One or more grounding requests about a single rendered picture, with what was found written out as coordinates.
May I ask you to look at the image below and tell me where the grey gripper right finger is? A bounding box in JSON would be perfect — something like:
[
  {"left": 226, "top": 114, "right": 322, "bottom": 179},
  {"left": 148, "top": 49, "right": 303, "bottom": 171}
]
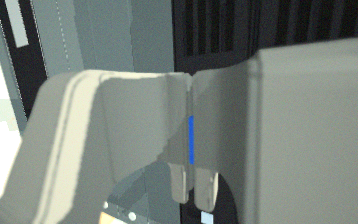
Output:
[{"left": 193, "top": 38, "right": 358, "bottom": 224}]

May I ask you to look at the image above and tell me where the black server rack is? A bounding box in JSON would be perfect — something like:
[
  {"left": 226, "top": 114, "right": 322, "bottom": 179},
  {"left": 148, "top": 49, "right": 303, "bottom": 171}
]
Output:
[{"left": 0, "top": 0, "right": 358, "bottom": 224}]

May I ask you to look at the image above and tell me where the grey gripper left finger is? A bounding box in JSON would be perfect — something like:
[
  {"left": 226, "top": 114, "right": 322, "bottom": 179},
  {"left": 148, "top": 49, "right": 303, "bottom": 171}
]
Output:
[{"left": 0, "top": 70, "right": 194, "bottom": 224}]

